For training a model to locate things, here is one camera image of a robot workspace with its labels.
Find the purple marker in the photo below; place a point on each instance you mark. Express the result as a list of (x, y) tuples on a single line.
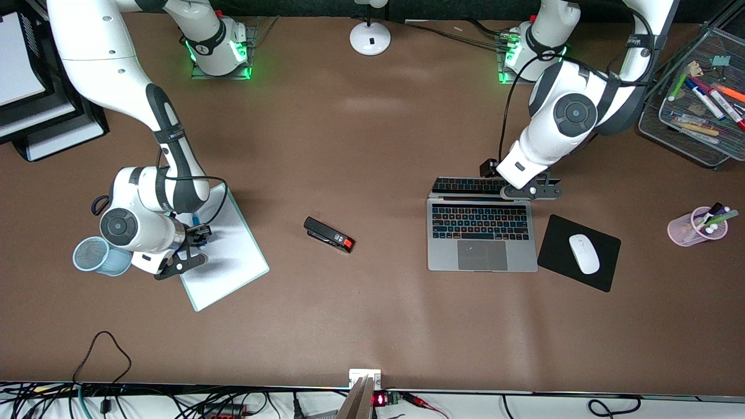
[(722, 209)]

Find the light blue mesh cup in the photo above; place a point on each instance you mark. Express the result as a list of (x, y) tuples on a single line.
[(87, 256)]

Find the black mouse pad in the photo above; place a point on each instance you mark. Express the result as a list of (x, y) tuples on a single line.
[(556, 250)]

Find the green highlighter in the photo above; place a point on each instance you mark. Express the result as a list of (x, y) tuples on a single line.
[(678, 86)]

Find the grey mesh desk tray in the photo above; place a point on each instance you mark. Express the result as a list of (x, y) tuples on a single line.
[(655, 128)]

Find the red display circuit board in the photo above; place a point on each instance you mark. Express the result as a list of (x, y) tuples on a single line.
[(381, 400)]

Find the black scissors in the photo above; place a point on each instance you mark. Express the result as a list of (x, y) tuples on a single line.
[(99, 205)]

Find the white marker red cap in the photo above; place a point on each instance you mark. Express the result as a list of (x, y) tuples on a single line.
[(727, 109)]

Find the orange highlighter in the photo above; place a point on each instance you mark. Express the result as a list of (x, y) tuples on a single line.
[(730, 93)]

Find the black stacked document tray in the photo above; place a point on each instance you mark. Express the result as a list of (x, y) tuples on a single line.
[(87, 131)]

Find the teal binder clip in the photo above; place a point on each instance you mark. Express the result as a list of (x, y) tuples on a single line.
[(722, 61)]

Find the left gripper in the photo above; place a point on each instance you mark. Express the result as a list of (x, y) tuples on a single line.
[(488, 169)]

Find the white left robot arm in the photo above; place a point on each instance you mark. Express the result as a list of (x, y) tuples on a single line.
[(573, 87)]

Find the clear arm base plate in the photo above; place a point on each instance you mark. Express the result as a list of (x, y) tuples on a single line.
[(247, 41), (506, 78)]

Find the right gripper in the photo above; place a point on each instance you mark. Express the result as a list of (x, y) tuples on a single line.
[(198, 234)]

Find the black capped marker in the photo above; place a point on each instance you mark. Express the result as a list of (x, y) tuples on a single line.
[(713, 208)]

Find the white paper sheet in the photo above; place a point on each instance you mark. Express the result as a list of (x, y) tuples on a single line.
[(233, 256)]

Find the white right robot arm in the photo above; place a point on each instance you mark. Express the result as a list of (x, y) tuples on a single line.
[(99, 58)]

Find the white lamp base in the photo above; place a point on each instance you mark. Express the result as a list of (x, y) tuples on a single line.
[(370, 39)]

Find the white computer mouse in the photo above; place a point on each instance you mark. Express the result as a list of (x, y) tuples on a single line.
[(584, 254)]

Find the aluminium camera mount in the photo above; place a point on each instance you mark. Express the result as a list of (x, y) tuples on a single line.
[(358, 401)]

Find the black stapler red tip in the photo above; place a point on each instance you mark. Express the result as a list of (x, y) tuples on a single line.
[(326, 233)]

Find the green marker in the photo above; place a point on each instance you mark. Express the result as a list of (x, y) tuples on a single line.
[(724, 217)]

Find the silver laptop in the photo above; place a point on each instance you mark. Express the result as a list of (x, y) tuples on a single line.
[(482, 256)]

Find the white paper stack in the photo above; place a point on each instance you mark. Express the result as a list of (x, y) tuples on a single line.
[(17, 64)]

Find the light green clipboard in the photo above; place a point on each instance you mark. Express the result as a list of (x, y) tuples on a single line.
[(233, 273)]

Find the pink mesh pen cup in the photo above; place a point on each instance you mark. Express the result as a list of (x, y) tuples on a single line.
[(681, 230)]

